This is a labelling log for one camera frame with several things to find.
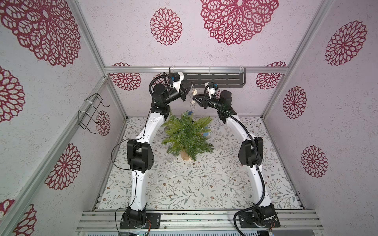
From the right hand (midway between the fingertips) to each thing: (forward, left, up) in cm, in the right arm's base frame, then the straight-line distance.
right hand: (193, 95), depth 86 cm
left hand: (-2, -1, +10) cm, 11 cm away
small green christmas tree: (-27, +3, -5) cm, 28 cm away
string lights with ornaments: (-3, 0, -2) cm, 4 cm away
